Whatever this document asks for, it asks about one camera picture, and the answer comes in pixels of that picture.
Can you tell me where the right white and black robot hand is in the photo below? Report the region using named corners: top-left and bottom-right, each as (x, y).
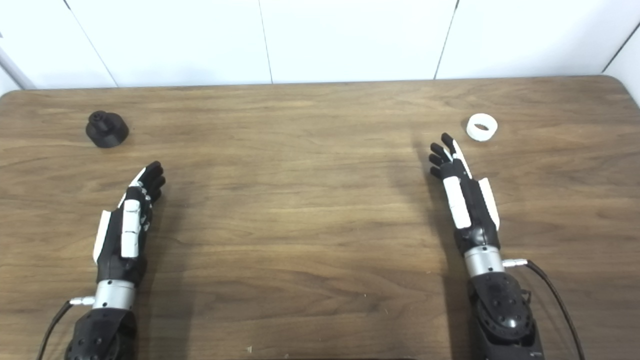
top-left (429, 132), bottom-right (501, 254)

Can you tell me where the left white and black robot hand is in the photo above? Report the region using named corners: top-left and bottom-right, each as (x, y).
top-left (93, 161), bottom-right (166, 286)

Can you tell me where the white ring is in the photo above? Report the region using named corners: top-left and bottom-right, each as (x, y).
top-left (466, 113), bottom-right (499, 142)

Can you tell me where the round black part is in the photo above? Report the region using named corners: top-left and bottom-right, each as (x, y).
top-left (85, 110), bottom-right (130, 149)

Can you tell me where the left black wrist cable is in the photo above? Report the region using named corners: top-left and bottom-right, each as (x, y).
top-left (37, 296), bottom-right (96, 360)

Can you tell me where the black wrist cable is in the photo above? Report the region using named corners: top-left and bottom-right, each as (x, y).
top-left (37, 296), bottom-right (96, 360)
top-left (502, 258), bottom-right (586, 360)

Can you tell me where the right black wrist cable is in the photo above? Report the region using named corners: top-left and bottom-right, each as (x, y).
top-left (502, 258), bottom-right (586, 360)

